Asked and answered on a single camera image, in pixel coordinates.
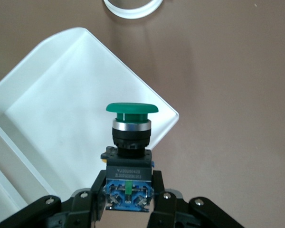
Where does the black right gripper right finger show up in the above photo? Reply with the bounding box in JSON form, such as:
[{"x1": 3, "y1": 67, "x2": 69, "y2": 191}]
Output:
[{"x1": 147, "y1": 170, "x2": 243, "y2": 228}]

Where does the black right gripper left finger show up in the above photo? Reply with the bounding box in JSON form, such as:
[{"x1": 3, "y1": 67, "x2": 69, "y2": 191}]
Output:
[{"x1": 0, "y1": 169, "x2": 107, "y2": 228}]

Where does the green mushroom push button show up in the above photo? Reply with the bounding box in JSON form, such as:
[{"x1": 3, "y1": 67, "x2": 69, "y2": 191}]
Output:
[{"x1": 100, "y1": 102, "x2": 160, "y2": 212}]

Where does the white plastic tray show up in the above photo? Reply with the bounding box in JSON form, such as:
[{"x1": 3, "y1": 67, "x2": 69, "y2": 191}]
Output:
[{"x1": 0, "y1": 27, "x2": 181, "y2": 207}]

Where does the white drawer cabinet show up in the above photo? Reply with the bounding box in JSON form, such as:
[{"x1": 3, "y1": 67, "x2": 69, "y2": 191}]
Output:
[{"x1": 0, "y1": 120, "x2": 55, "y2": 223}]

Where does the white plastic half ring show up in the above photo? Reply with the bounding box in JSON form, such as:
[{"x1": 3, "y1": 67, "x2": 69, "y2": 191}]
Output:
[{"x1": 103, "y1": 0, "x2": 162, "y2": 19}]

